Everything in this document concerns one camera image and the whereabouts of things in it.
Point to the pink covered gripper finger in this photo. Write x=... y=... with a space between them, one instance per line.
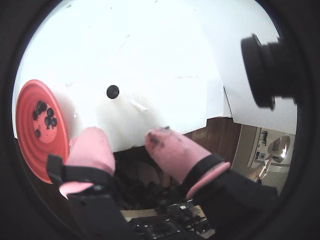
x=175 y=152
x=87 y=150

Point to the white foam base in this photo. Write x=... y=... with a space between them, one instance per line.
x=150 y=62

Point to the black camera lens knob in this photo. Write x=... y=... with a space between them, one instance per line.
x=257 y=70

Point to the white board wall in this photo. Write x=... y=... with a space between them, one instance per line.
x=250 y=117

